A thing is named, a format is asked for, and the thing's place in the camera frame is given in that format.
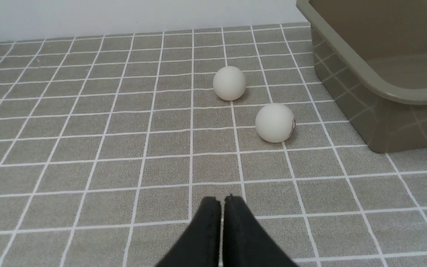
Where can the olive green plastic bin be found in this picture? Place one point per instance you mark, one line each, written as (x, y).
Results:
(371, 57)

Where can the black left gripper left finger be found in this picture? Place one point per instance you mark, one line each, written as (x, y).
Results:
(199, 244)

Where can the grey checked tablecloth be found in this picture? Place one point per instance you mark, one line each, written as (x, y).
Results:
(109, 143)

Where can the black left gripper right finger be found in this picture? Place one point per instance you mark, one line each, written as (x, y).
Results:
(245, 242)

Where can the white ping-pong ball with logo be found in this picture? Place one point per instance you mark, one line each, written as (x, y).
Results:
(275, 122)

